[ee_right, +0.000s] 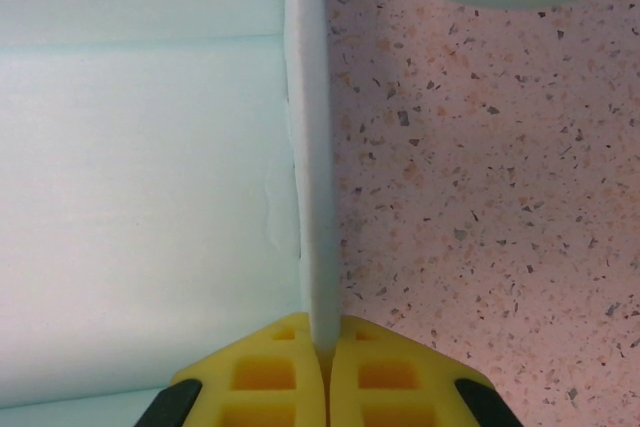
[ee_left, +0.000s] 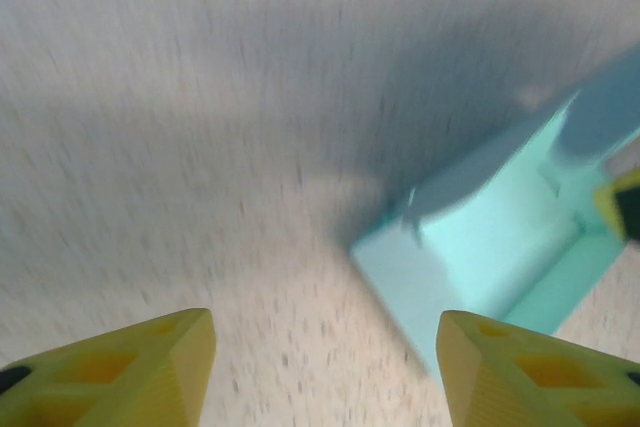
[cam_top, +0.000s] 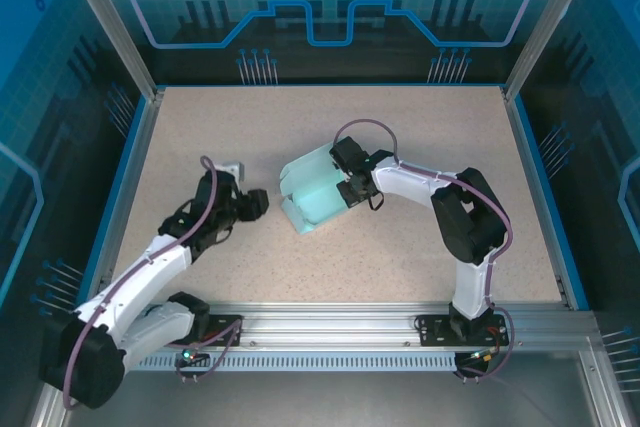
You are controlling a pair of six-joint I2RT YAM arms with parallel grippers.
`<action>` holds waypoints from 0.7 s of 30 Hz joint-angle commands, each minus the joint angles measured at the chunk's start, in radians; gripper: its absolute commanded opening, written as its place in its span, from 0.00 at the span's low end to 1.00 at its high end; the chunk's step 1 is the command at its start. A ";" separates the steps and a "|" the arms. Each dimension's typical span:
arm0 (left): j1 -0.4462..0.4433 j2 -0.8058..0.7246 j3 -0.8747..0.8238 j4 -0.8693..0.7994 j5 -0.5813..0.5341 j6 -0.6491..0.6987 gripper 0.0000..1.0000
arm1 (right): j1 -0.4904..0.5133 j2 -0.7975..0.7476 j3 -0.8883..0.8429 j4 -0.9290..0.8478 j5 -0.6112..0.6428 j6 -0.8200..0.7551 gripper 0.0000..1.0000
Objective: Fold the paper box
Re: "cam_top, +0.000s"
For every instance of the small connector with green light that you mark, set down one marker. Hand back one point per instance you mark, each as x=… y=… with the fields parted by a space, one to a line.
x=189 y=354
x=482 y=354

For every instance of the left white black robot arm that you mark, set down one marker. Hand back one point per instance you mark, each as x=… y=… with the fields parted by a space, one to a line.
x=150 y=267

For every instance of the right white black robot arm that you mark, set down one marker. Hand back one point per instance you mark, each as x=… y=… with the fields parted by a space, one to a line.
x=410 y=182

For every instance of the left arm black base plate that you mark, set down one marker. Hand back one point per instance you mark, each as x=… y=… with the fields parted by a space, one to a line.
x=225 y=327

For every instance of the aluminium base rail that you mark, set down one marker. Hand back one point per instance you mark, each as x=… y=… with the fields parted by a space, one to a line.
x=325 y=322

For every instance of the aluminium side rail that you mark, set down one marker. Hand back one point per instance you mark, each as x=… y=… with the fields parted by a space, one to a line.
x=562 y=292
x=137 y=147

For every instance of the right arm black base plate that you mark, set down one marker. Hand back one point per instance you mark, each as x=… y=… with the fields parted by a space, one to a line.
x=430 y=332

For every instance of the light blue paper box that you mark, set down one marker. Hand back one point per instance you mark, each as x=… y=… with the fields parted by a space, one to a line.
x=310 y=197

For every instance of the aluminium frame post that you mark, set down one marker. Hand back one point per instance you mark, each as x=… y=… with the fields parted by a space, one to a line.
x=550 y=22
x=115 y=22

